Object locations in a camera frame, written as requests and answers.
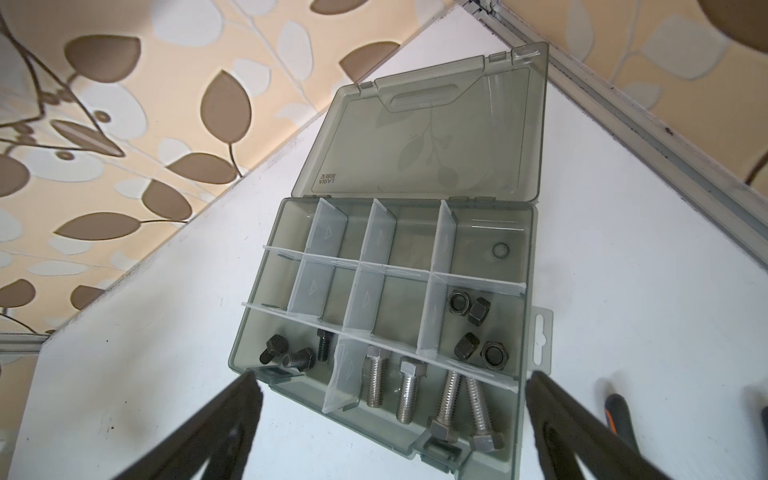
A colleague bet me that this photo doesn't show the aluminium frame rail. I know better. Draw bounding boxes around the aluminium frame rail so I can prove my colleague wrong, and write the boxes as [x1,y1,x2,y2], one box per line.
[465,1,767,264]

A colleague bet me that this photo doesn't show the orange black pliers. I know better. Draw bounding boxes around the orange black pliers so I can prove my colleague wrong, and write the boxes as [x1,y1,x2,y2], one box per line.
[603,385,767,458]

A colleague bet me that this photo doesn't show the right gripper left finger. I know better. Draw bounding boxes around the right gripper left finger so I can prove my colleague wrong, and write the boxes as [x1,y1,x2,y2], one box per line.
[117,371,263,479]

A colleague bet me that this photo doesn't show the grey plastic organizer box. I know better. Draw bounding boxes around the grey plastic organizer box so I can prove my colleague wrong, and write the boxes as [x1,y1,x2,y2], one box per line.
[228,43,552,479]

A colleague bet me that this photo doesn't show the silver hex bolt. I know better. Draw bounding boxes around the silver hex bolt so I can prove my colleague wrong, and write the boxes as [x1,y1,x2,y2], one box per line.
[429,371,462,444]
[466,377,505,453]
[366,345,388,408]
[396,357,427,424]

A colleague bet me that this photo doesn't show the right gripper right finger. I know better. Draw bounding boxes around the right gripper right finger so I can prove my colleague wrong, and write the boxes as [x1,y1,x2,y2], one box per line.
[525,371,666,479]

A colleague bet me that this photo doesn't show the black hex bolt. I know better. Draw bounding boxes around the black hex bolt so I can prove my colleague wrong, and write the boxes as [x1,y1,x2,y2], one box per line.
[317,329,333,362]
[281,347,316,372]
[259,334,289,365]

